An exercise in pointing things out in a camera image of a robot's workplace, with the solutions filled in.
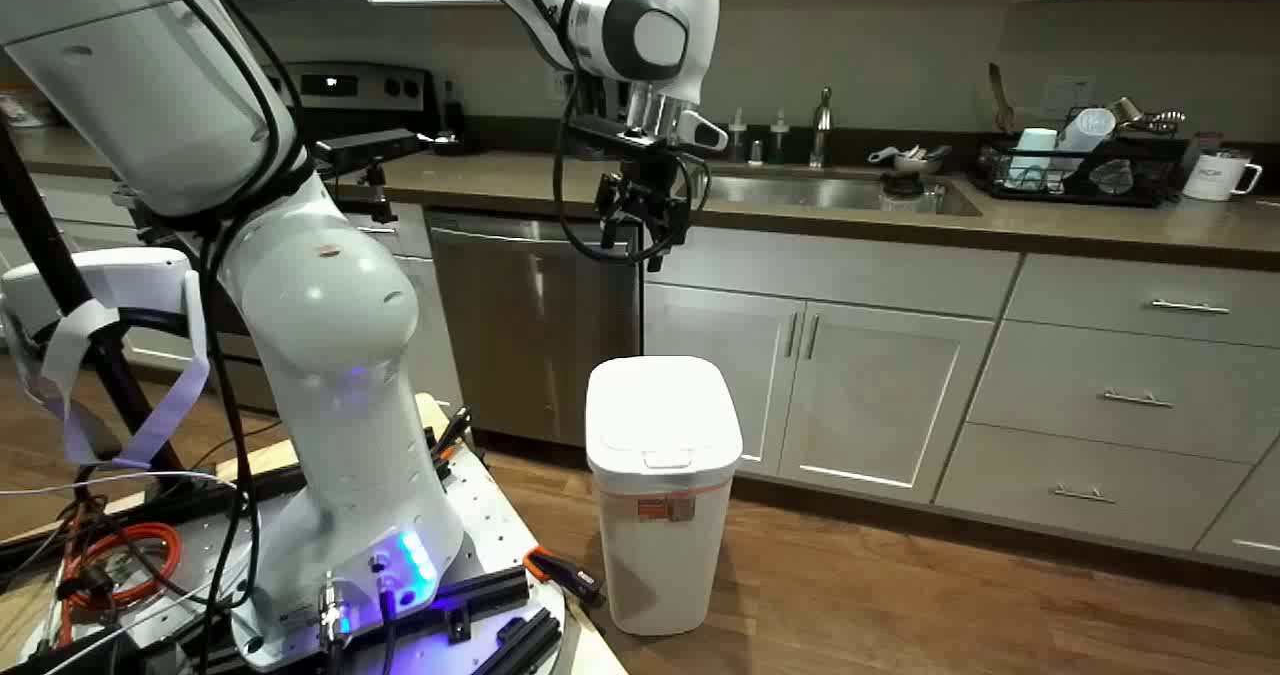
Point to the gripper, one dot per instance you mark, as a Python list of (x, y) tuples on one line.
[(652, 177)]

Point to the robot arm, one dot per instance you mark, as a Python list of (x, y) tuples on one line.
[(320, 335)]

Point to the white bin lid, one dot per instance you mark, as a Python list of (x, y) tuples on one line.
[(660, 405)]

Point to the white trash bin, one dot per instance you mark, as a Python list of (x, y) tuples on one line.
[(660, 535)]

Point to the soap dispenser bottle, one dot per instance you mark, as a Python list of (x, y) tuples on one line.
[(778, 140), (737, 140)]

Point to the cabinet door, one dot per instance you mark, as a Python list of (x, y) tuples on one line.
[(720, 355), (880, 405)]

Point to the stainless steel dishwasher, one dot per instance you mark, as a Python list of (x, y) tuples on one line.
[(520, 325)]

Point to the sink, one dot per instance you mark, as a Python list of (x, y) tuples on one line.
[(820, 193)]

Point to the tap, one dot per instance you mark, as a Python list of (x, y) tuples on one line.
[(820, 125)]

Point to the dark bottle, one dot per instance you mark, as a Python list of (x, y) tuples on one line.
[(452, 115)]

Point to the bowl with utensils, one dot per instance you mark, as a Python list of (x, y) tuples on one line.
[(910, 160)]

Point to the stove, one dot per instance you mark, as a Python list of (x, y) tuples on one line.
[(370, 85)]

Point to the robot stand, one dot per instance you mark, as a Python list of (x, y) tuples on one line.
[(500, 535)]

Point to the orange and black clamp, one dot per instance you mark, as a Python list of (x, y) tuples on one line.
[(565, 573)]

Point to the black dish rack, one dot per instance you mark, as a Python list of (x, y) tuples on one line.
[(1080, 175)]

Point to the drawer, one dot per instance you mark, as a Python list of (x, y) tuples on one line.
[(1000, 485), (1060, 395), (1100, 295)]

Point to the white mug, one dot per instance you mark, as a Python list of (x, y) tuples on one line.
[(1212, 177)]

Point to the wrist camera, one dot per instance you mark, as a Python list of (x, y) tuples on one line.
[(610, 135)]

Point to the camera on mount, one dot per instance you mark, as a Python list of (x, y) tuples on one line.
[(365, 150)]

